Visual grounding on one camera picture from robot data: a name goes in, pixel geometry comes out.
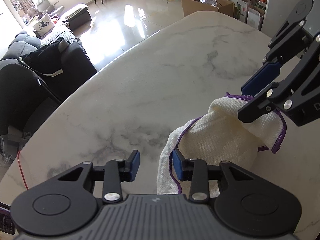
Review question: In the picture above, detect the open cardboard box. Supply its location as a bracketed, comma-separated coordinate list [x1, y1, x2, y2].
[181, 0, 235, 17]

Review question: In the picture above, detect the checkered ottoman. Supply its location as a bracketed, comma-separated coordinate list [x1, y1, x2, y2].
[61, 3, 92, 31]

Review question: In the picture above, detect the white towel purple trim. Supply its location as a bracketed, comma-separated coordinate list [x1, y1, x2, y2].
[157, 93, 287, 194]

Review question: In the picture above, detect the red charging cable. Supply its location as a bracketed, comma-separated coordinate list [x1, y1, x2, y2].
[17, 150, 30, 190]

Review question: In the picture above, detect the grey recliner chair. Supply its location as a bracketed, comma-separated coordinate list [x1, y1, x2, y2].
[27, 0, 65, 18]

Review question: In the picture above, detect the white horse print cushion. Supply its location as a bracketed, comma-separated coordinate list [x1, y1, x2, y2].
[33, 13, 55, 37]

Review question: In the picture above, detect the dark grey sofa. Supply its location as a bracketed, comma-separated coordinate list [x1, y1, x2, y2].
[1, 17, 97, 100]

